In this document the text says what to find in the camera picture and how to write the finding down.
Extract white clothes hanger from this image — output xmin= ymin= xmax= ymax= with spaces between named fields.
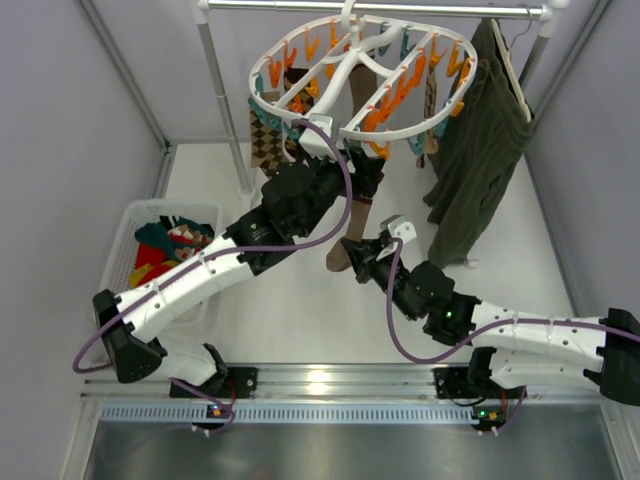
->
xmin=490 ymin=18 xmax=532 ymax=123

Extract brown tan argyle sock left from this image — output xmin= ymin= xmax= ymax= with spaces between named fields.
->
xmin=248 ymin=97 xmax=296 ymax=179

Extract dark brown argyle sock rear-left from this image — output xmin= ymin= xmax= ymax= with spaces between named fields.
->
xmin=282 ymin=67 xmax=316 ymax=116

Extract slotted cable duct grey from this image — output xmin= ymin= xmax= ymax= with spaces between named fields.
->
xmin=100 ymin=402 xmax=479 ymax=426

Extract clothes rack metal frame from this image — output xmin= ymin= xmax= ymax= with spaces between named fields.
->
xmin=192 ymin=1 xmax=568 ymax=197

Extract white laundry basket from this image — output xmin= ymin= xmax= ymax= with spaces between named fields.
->
xmin=99 ymin=199 xmax=224 ymax=293

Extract tan striped sock inner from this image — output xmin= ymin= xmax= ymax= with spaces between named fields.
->
xmin=349 ymin=64 xmax=378 ymax=117

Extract olive green hanging garment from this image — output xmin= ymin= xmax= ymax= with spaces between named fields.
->
xmin=423 ymin=19 xmax=535 ymax=268

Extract argyle sock right inner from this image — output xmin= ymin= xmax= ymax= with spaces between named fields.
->
xmin=416 ymin=67 xmax=439 ymax=169

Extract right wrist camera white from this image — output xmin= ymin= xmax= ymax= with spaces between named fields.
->
xmin=376 ymin=215 xmax=417 ymax=260

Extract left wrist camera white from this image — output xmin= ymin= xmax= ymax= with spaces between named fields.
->
xmin=294 ymin=113 xmax=335 ymax=158

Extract pile of socks in basket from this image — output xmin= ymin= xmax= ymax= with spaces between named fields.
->
xmin=129 ymin=216 xmax=215 ymax=288

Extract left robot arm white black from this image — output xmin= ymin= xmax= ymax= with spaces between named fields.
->
xmin=92 ymin=147 xmax=385 ymax=394

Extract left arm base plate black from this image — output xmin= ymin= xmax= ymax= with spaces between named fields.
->
xmin=189 ymin=367 xmax=258 ymax=399

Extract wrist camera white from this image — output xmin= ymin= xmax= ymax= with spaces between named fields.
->
xmin=294 ymin=113 xmax=335 ymax=158
xmin=376 ymin=215 xmax=417 ymax=260

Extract aluminium mounting rail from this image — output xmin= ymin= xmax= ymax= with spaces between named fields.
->
xmin=80 ymin=363 xmax=606 ymax=404

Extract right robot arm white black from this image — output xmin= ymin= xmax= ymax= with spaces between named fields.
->
xmin=343 ymin=239 xmax=639 ymax=406

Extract tan sock maroon white stripes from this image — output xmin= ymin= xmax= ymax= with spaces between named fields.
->
xmin=325 ymin=196 xmax=374 ymax=273

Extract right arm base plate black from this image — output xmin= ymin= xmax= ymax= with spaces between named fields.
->
xmin=433 ymin=367 xmax=522 ymax=400

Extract white oval clip hanger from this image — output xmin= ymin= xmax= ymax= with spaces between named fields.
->
xmin=248 ymin=12 xmax=479 ymax=158

